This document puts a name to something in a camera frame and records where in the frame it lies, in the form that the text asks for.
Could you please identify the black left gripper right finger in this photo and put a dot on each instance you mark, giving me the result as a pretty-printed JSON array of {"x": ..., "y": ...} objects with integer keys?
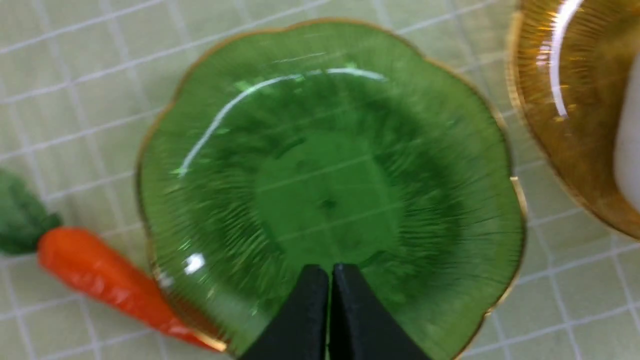
[{"x": 360, "y": 327}]

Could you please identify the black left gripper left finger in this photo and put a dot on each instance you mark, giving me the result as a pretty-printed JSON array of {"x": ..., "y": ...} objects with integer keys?
[{"x": 299, "y": 330}]

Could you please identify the orange toy carrot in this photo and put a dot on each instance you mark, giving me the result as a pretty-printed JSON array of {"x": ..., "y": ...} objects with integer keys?
[{"x": 82, "y": 261}]

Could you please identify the white toy radish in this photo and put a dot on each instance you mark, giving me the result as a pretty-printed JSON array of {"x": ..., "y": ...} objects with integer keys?
[{"x": 627, "y": 140}]

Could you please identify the green glass plate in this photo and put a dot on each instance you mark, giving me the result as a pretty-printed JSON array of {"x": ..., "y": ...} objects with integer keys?
[{"x": 331, "y": 141}]

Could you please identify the amber glass plate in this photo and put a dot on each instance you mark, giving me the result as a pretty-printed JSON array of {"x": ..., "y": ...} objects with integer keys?
[{"x": 569, "y": 61}]

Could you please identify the green checked tablecloth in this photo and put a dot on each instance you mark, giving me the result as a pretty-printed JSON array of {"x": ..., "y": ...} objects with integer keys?
[{"x": 81, "y": 80}]

